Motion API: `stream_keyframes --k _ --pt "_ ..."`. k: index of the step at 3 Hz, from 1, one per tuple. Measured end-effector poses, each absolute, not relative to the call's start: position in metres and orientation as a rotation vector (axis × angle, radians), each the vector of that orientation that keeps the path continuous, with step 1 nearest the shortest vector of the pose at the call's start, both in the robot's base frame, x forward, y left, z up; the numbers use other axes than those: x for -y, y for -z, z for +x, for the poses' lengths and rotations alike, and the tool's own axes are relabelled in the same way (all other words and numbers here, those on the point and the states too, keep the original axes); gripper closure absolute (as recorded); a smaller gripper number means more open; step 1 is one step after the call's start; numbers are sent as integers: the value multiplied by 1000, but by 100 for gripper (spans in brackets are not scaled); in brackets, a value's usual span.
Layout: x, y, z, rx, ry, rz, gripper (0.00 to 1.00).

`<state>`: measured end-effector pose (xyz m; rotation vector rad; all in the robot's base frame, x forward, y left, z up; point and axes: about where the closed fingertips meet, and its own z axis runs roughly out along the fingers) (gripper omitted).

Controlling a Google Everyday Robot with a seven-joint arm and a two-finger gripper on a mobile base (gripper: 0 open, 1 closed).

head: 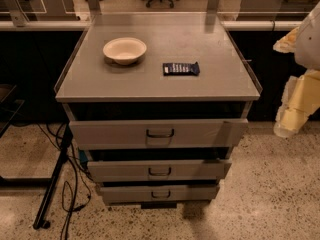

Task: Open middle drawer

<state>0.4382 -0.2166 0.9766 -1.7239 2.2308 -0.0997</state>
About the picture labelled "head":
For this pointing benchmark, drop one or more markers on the white bowl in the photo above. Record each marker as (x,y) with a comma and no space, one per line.
(124,51)

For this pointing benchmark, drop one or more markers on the grey drawer cabinet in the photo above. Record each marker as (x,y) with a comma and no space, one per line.
(170,38)

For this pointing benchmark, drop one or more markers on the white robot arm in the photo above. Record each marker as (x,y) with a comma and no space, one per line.
(307,53)

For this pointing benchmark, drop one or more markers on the dark blue snack packet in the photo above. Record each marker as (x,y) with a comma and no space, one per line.
(180,69)

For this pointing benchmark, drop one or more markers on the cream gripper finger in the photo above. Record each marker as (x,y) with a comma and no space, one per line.
(300,100)
(287,44)

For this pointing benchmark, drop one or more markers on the dark side table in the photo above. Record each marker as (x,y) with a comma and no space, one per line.
(9,105)

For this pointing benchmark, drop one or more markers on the black stand leg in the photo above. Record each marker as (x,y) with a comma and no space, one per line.
(40,219)

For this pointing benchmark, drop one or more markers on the white horizontal rail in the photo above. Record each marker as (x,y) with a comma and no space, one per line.
(81,25)

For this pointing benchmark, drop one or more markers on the grey top drawer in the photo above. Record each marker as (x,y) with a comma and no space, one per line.
(142,125)

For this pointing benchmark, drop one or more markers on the grey drawer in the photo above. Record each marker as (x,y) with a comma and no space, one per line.
(158,191)
(178,164)
(142,125)

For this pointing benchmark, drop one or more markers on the grey bottom drawer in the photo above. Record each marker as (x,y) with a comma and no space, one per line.
(158,191)

